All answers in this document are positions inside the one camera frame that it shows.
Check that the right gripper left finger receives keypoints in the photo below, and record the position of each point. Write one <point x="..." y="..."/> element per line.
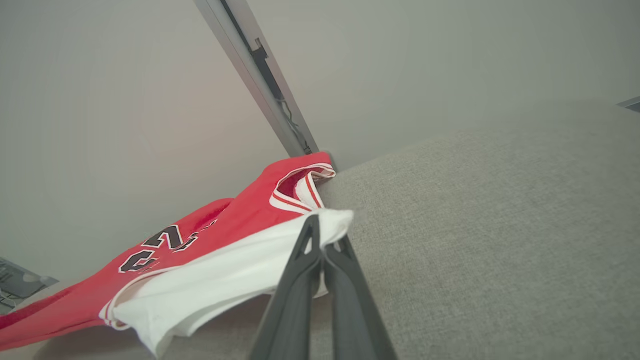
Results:
<point x="292" y="300"/>

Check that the red white basketball jersey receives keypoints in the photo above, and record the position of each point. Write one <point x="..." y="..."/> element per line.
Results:
<point x="225" y="235"/>

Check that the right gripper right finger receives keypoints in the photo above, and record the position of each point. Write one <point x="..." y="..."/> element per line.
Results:
<point x="352" y="310"/>

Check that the grey slatted object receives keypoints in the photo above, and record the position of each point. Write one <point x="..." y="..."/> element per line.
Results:
<point x="20" y="282"/>

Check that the grey partition post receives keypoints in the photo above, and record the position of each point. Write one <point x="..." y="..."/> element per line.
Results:
<point x="237" y="50"/>

